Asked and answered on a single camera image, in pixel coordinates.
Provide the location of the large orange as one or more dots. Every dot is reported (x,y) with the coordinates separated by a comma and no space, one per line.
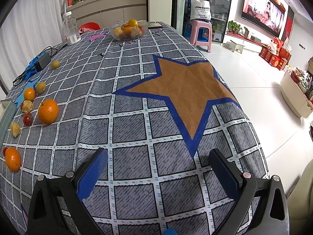
(48,111)

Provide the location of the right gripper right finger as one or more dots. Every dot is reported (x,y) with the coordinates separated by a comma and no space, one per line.
(271,215)

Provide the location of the glass fruit bowl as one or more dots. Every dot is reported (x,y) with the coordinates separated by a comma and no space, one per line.
(130,30)

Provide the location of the red cherry tomato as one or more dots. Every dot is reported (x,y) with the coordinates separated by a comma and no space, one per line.
(27,119)
(4,151)

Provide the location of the grey checkered star tablecloth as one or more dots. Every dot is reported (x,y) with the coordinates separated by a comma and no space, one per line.
(151,182)

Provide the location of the yellow-green round fruit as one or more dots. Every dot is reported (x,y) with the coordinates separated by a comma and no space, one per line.
(40,87)

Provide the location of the far yellow-green fruit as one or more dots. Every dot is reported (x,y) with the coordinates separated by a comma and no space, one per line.
(55,64)

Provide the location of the white shopping bag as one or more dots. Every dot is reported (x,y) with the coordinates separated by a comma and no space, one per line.
(200,10)

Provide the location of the husked physalis fruit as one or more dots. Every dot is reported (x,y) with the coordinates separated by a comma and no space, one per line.
(26,106)

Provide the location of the red plastic chair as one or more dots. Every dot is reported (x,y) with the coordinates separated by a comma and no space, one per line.
(90,25)

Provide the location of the white tray teal rim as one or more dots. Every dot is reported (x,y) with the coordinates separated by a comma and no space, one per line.
(8,110)

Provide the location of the wall television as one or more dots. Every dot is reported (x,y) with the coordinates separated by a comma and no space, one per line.
(267,14)

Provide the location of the pink plastic stool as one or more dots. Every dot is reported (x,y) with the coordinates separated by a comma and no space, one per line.
(199,33)

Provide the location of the beige counter cabinet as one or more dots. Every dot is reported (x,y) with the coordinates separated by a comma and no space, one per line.
(106,12)

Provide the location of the small orange tomato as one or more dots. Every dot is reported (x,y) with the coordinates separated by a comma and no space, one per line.
(29,94)

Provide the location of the white low cabinet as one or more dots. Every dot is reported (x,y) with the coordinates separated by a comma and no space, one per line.
(294,97)

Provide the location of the small potted plant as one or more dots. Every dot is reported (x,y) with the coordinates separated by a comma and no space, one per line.
(234,27)

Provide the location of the red gift boxes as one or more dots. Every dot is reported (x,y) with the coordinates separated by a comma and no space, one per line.
(277,53)

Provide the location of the black power adapter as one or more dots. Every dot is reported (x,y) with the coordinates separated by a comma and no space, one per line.
(42,61)

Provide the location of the white curtain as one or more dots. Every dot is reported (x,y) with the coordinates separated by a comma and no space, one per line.
(30,26)

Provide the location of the small mandarin orange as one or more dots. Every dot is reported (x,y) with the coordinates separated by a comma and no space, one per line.
(13,159)

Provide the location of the physalis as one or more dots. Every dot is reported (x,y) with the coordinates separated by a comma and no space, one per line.
(15,129)

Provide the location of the clear plastic bottle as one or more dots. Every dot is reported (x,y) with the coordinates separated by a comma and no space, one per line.
(70,29)

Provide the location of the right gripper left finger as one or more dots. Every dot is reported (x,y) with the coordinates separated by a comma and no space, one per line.
(45,213)

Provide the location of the small white step stool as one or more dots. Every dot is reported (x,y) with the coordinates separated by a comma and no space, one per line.
(233,46)

